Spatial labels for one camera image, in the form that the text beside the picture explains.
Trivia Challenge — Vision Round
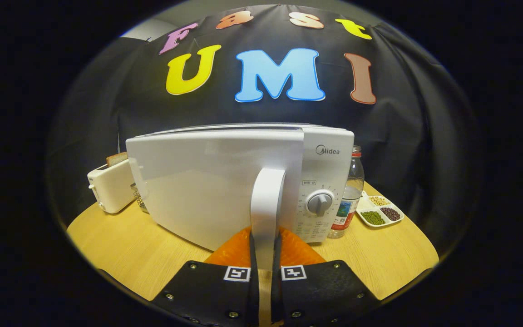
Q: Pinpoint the white toaster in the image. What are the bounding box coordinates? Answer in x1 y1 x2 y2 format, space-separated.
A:
87 157 136 214

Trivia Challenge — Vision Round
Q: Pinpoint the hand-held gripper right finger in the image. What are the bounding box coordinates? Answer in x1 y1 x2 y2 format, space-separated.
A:
271 226 380 327

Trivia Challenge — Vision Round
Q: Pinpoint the clear plastic water bottle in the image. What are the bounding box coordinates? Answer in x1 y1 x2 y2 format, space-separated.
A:
327 145 365 239

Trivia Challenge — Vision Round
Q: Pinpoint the wire mesh basket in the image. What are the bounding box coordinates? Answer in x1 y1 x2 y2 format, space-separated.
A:
130 183 149 214

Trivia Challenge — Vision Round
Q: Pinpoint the white microwave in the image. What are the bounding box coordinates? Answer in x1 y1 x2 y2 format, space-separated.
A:
125 123 355 271

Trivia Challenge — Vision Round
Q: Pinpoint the white divided bean dish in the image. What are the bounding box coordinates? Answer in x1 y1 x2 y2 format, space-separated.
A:
356 191 405 228

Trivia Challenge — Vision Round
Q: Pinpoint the toast slice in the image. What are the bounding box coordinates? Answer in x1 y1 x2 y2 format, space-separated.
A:
106 152 128 168

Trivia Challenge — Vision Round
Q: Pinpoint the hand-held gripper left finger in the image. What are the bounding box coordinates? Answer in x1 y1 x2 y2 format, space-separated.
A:
152 226 260 327

